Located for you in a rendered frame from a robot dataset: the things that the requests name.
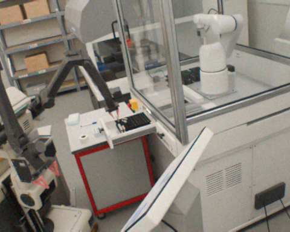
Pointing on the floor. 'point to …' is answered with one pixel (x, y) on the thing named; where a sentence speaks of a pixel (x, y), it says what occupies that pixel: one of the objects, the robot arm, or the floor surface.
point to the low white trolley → (110, 164)
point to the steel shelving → (34, 47)
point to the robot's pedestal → (59, 193)
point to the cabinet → (240, 179)
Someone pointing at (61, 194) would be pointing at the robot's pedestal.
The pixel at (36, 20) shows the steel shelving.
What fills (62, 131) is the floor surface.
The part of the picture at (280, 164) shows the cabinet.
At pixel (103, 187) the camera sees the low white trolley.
